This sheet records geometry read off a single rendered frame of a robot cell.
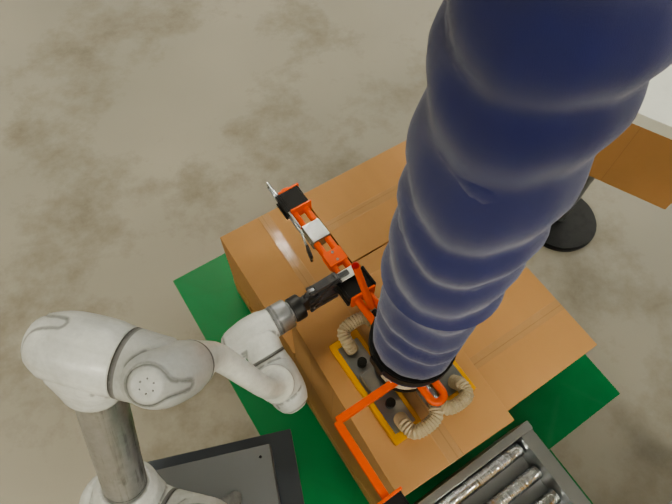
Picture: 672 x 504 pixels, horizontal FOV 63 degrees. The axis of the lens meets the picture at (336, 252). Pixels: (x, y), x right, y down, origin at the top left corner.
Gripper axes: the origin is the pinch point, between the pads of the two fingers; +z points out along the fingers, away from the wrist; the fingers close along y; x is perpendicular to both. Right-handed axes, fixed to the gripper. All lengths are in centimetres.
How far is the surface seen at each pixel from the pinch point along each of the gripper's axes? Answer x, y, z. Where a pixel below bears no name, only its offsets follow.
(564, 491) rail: 85, 48, 30
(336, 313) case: 3.6, 12.6, -6.8
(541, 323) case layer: 38, 54, 67
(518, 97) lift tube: 34, -109, -9
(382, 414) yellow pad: 36.7, 10.2, -13.0
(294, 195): -32.0, -2.3, 0.5
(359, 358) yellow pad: 20.4, 7.8, -9.8
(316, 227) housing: -18.7, -1.6, 0.3
